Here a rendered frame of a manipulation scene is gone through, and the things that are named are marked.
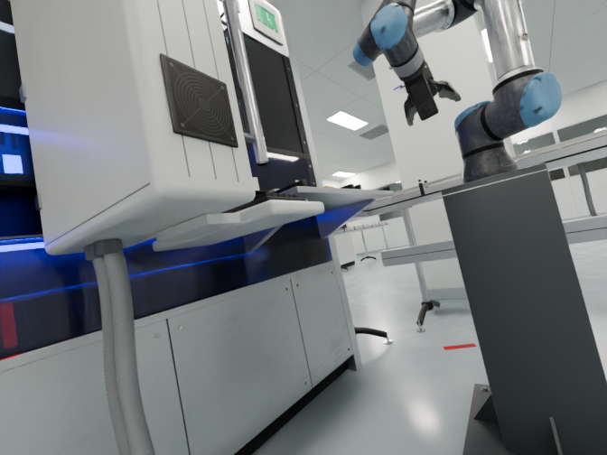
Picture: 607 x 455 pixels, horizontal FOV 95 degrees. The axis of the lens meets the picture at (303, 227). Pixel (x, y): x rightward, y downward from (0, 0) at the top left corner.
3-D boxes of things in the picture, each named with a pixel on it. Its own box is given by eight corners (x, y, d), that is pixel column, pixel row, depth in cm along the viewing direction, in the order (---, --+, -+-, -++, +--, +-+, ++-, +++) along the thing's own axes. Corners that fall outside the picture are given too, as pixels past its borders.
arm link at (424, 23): (443, 4, 99) (341, 43, 83) (471, -27, 89) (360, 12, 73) (460, 32, 100) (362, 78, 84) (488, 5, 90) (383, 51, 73)
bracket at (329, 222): (321, 238, 149) (315, 215, 150) (323, 238, 151) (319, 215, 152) (378, 226, 127) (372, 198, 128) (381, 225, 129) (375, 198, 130)
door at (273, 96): (247, 143, 126) (223, 23, 130) (307, 155, 158) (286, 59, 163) (248, 143, 125) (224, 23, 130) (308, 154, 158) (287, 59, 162)
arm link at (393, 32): (404, -9, 60) (398, 23, 58) (421, 31, 68) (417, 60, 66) (370, 9, 65) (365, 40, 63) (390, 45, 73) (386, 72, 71)
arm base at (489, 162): (518, 174, 89) (510, 144, 90) (520, 170, 77) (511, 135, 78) (465, 188, 98) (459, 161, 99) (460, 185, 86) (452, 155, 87)
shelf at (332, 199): (210, 227, 110) (209, 221, 110) (317, 218, 164) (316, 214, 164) (298, 192, 79) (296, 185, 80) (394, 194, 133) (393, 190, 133)
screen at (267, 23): (253, 28, 143) (245, -9, 144) (282, 46, 159) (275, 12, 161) (255, 26, 142) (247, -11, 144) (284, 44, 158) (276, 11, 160)
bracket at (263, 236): (246, 253, 111) (239, 220, 112) (251, 251, 113) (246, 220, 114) (310, 237, 89) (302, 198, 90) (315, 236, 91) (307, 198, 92)
